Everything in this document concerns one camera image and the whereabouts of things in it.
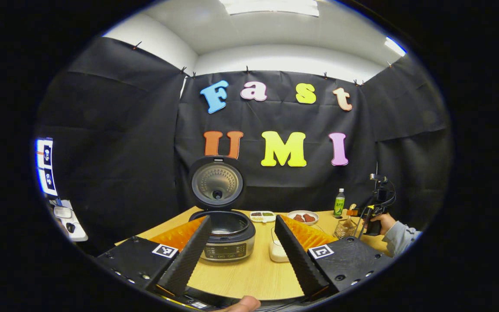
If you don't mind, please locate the black backdrop cloth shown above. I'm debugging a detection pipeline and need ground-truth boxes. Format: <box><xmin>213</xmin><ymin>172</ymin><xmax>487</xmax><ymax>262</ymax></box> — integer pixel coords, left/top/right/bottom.
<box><xmin>33</xmin><ymin>37</ymin><xmax>454</xmax><ymax>256</ymax></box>

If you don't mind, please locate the computer monitor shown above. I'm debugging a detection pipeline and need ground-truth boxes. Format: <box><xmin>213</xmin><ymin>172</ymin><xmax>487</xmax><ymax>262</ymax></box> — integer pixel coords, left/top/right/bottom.
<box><xmin>36</xmin><ymin>138</ymin><xmax>58</xmax><ymax>196</ymax></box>

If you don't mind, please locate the white divided condiment dish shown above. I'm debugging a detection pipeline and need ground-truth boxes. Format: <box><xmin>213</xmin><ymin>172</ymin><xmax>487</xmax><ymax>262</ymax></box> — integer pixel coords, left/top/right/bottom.
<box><xmin>249</xmin><ymin>211</ymin><xmax>276</xmax><ymax>223</ymax></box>

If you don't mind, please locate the dark grey rice cooker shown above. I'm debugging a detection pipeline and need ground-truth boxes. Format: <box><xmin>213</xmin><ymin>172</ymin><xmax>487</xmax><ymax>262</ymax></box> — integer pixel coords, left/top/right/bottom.
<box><xmin>188</xmin><ymin>155</ymin><xmax>256</xmax><ymax>263</ymax></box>

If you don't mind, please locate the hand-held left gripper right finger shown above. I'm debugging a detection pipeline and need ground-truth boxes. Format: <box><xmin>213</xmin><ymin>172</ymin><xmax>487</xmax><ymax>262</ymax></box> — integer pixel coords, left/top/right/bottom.
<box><xmin>275</xmin><ymin>214</ymin><xmax>399</xmax><ymax>299</ymax></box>

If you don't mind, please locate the large ceiling light panel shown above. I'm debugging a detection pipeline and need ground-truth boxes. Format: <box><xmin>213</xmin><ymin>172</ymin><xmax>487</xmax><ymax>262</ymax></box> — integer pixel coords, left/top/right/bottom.
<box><xmin>219</xmin><ymin>0</ymin><xmax>320</xmax><ymax>17</ymax></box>

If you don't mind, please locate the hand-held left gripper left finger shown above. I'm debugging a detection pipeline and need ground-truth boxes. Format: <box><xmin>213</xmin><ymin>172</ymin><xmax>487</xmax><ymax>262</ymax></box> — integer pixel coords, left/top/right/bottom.
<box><xmin>96</xmin><ymin>215</ymin><xmax>213</xmax><ymax>297</ymax></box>

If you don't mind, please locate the white side desk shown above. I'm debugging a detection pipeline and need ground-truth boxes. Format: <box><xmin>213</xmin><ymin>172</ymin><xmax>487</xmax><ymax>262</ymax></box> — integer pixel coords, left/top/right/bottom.
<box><xmin>50</xmin><ymin>199</ymin><xmax>89</xmax><ymax>242</ymax></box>

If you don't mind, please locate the metal wire chopstick holder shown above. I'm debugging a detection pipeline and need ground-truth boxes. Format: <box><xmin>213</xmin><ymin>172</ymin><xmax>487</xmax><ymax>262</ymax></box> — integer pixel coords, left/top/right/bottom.
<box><xmin>334</xmin><ymin>218</ymin><xmax>359</xmax><ymax>240</ymax></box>

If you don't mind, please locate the white round plate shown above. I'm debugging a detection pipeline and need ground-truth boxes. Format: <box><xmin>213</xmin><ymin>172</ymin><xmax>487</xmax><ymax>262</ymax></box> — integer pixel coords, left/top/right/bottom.
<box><xmin>287</xmin><ymin>210</ymin><xmax>319</xmax><ymax>225</ymax></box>

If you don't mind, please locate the small ceiling light panel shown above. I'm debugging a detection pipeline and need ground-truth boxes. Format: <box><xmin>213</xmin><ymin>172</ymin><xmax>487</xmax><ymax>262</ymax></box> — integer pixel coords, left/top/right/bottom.
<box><xmin>384</xmin><ymin>37</ymin><xmax>407</xmax><ymax>57</ymax></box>

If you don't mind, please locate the green drink bottle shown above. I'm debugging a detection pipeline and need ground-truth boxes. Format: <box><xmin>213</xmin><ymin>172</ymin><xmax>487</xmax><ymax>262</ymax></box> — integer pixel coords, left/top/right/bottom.
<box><xmin>334</xmin><ymin>188</ymin><xmax>345</xmax><ymax>218</ymax></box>

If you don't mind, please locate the cream rice container box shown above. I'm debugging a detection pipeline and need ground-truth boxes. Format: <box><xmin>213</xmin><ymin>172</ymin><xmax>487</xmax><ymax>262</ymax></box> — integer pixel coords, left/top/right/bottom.
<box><xmin>269</xmin><ymin>225</ymin><xmax>291</xmax><ymax>263</ymax></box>

